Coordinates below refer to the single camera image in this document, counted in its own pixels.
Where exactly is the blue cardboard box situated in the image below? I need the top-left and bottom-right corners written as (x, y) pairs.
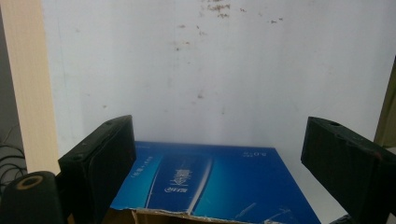
top-left (102, 141), bottom-right (321, 224)

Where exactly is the white table mat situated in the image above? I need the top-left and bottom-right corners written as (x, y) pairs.
top-left (40, 0), bottom-right (396, 224)

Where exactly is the tangle of black floor cables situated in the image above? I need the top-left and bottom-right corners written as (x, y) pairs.
top-left (0, 124), bottom-right (29, 195)

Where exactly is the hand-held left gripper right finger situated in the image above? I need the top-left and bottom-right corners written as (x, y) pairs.
top-left (301, 116), bottom-right (396, 224)

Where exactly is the light wooden table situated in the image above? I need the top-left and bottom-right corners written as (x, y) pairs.
top-left (0, 0), bottom-right (62, 175)

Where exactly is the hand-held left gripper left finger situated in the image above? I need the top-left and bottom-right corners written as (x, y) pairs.
top-left (55, 115), bottom-right (137, 224)

